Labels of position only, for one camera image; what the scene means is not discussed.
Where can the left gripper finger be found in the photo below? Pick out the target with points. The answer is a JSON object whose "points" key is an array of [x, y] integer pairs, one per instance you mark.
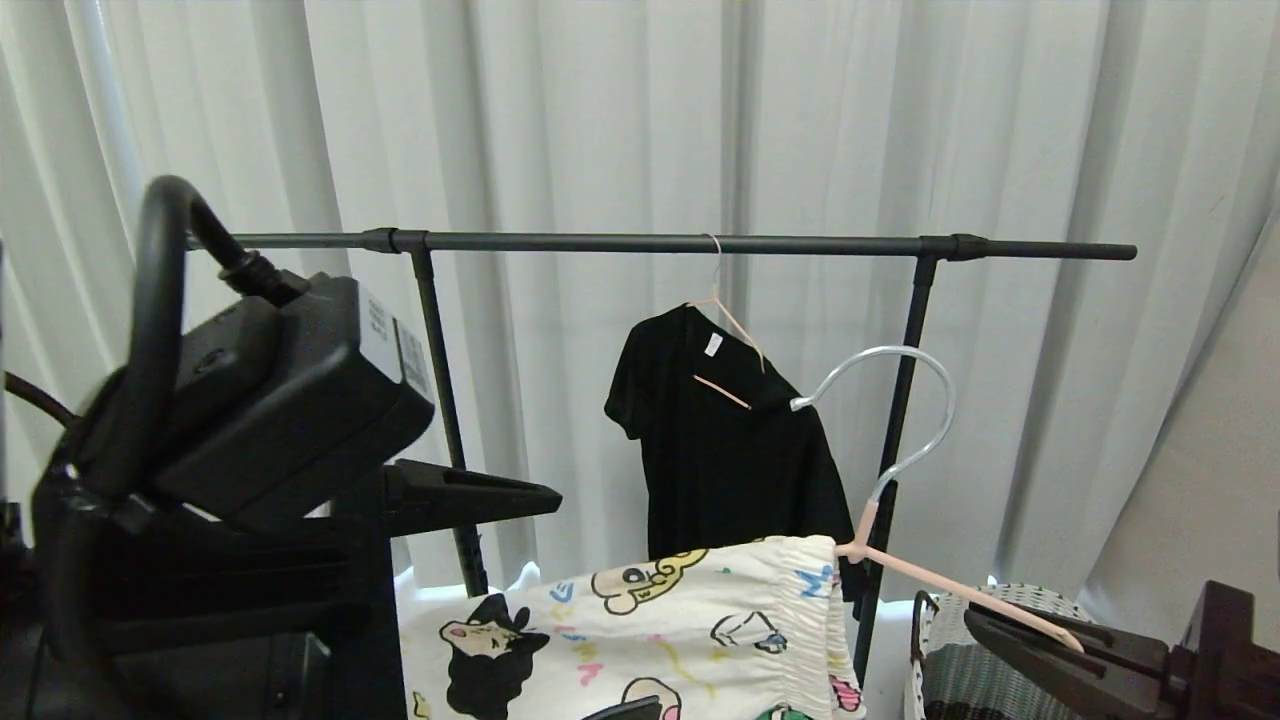
{"points": [[460, 498], [625, 710]]}

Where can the pink clothes hanger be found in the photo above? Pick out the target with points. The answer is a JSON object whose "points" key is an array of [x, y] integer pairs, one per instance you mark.
{"points": [[735, 325], [940, 575]]}

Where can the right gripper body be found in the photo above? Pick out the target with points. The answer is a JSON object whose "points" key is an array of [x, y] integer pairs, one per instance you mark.
{"points": [[1230, 670]]}

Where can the black clothes rack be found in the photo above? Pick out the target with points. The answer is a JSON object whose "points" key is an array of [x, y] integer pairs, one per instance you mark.
{"points": [[640, 243]]}

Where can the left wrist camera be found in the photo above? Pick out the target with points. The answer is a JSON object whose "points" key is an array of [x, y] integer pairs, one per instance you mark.
{"points": [[300, 400]]}

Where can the black T-shirt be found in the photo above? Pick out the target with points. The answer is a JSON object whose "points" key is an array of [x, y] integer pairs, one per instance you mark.
{"points": [[730, 470]]}

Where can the cream printed garment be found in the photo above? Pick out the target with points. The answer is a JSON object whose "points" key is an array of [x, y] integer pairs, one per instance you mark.
{"points": [[700, 620]]}

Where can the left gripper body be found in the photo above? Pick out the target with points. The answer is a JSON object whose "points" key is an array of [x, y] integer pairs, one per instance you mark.
{"points": [[220, 620]]}

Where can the white laundry basket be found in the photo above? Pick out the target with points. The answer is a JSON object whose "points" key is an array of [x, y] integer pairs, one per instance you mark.
{"points": [[950, 680]]}

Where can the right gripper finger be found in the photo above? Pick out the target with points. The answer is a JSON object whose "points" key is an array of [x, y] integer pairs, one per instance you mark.
{"points": [[1040, 618], [1090, 685]]}

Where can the white curtain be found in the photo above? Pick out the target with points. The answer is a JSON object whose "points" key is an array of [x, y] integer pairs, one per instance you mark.
{"points": [[600, 120]]}

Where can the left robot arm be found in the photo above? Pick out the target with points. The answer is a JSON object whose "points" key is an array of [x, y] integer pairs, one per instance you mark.
{"points": [[15, 600]]}

